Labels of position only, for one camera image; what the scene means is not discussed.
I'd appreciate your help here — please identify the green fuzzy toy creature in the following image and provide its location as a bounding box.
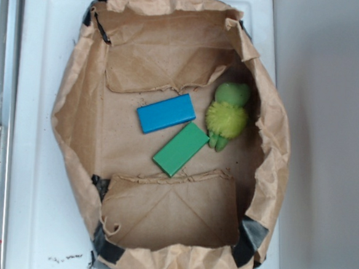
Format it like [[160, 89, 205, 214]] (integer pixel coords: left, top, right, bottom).
[[205, 82, 251, 152]]

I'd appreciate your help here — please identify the green rectangular block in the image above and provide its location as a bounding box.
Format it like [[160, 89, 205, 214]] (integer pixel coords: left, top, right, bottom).
[[152, 122, 210, 177]]

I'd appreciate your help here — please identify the brown paper bag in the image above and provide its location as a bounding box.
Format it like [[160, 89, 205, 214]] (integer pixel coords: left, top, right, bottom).
[[52, 0, 291, 269]]

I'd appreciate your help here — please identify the blue rectangular block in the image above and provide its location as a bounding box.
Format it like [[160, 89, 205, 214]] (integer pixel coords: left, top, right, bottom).
[[137, 94, 195, 133]]

